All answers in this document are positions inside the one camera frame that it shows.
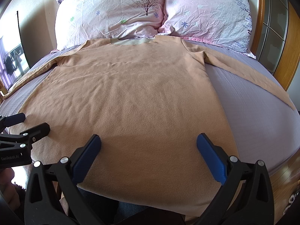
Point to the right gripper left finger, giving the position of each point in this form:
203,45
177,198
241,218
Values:
42,205

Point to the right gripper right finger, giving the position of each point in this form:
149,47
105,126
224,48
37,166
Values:
245,195

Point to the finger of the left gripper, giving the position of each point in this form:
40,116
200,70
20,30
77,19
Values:
8,121
25,139

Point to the tan long-sleeve shirt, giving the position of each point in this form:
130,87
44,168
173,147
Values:
148,102

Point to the window with hanging clothes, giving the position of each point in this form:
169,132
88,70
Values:
13,59

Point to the person's left hand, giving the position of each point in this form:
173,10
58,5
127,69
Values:
9,191

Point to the lavender bed sheet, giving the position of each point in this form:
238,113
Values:
264,127

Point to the left floral pink pillow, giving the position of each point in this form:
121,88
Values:
80,20

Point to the floral pink pillow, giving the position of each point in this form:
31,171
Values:
80,20
223,23

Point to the wooden headboard with glass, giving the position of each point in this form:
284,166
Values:
275,36

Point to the right floral pink pillow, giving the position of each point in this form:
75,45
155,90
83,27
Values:
223,23

